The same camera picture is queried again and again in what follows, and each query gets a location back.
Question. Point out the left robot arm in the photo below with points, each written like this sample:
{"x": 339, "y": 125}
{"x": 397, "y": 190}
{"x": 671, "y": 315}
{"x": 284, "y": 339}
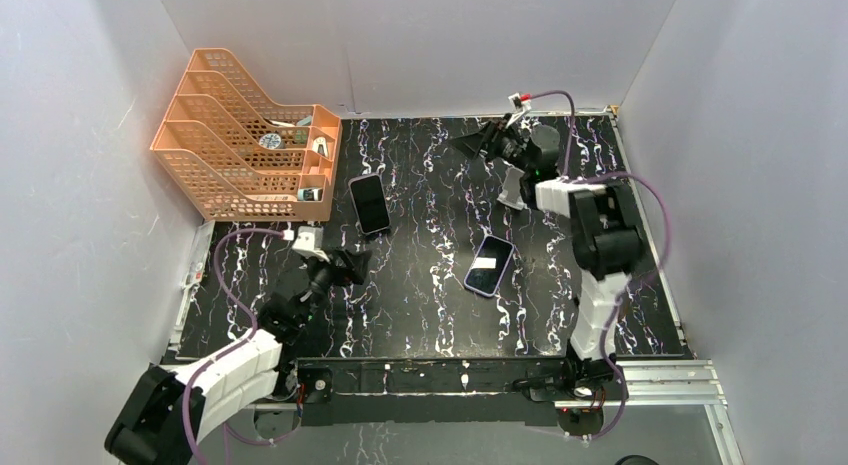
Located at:
{"x": 169, "y": 412}

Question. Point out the orange mesh desk organizer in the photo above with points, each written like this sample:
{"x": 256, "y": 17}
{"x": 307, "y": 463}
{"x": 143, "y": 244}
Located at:
{"x": 208, "y": 143}

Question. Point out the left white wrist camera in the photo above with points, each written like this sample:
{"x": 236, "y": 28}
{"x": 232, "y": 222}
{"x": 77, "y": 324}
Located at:
{"x": 308, "y": 243}

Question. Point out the phone with clear pink case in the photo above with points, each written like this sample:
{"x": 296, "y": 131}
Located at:
{"x": 369, "y": 203}

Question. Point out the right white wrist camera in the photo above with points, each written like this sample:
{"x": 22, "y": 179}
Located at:
{"x": 521, "y": 104}

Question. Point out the small items in organizer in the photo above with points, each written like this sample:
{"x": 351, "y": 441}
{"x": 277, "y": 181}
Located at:
{"x": 310, "y": 194}

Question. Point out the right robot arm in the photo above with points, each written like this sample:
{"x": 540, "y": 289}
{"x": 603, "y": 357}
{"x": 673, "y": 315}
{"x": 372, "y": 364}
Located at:
{"x": 607, "y": 243}

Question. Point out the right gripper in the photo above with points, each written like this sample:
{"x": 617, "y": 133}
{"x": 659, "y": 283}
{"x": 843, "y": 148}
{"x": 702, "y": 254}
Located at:
{"x": 485, "y": 139}

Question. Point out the aluminium rail frame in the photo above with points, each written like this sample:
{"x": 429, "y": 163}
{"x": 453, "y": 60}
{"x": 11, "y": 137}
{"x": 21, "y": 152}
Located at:
{"x": 641, "y": 382}

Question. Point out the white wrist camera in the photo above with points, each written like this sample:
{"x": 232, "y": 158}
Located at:
{"x": 308, "y": 243}
{"x": 521, "y": 104}

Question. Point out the white phone stand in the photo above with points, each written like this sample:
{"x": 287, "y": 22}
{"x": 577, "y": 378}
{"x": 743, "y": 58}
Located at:
{"x": 510, "y": 195}

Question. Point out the round tape roll in organizer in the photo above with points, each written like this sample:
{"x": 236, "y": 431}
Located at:
{"x": 271, "y": 141}

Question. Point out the phone with lilac case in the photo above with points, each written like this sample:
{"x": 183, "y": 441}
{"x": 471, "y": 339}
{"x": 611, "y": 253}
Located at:
{"x": 489, "y": 266}

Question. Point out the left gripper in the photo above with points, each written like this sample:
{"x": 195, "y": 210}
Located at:
{"x": 356, "y": 265}

